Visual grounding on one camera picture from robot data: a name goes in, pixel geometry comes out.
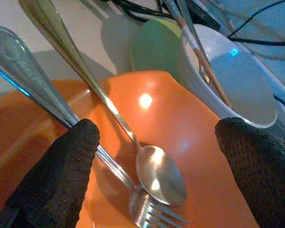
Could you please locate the metal spoon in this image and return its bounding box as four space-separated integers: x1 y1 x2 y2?
19 0 188 207

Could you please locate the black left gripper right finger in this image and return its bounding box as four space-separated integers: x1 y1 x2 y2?
214 116 285 228

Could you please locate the orange plastic bowl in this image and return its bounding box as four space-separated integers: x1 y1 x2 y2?
0 69 260 228

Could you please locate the wooden chopstick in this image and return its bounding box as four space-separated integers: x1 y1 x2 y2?
177 0 212 79
164 0 233 110

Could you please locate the light green plate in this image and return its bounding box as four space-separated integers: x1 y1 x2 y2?
130 19 190 90

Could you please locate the white ceramic bowl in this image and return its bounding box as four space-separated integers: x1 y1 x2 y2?
180 23 279 129

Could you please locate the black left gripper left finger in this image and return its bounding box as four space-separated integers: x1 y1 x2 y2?
0 118 101 228

